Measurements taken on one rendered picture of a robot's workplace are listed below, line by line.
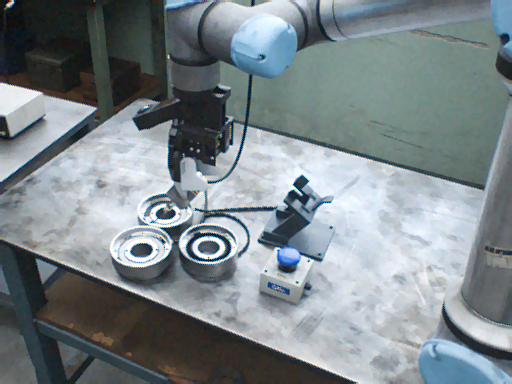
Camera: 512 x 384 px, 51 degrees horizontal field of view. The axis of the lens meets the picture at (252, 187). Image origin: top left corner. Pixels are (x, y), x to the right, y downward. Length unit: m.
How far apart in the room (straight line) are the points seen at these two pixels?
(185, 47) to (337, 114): 1.88
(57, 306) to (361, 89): 1.69
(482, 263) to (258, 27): 0.37
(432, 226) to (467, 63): 1.33
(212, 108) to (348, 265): 0.40
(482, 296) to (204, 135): 0.44
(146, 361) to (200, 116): 0.55
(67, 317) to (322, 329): 0.60
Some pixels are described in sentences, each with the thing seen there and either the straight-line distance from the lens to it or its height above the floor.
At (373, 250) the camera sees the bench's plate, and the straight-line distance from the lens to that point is 1.05.
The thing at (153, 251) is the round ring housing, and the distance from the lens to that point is 0.96.
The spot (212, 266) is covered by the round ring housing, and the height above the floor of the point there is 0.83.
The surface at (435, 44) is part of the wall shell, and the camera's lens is 2.38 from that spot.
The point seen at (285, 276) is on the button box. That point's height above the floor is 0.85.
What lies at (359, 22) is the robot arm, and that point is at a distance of 0.72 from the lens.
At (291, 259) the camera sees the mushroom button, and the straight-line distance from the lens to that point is 0.89.
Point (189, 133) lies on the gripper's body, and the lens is 0.82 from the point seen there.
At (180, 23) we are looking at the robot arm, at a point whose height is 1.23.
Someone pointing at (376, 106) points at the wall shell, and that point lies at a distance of 2.52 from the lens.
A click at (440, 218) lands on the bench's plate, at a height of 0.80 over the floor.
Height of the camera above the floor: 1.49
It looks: 36 degrees down
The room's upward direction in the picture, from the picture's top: 4 degrees clockwise
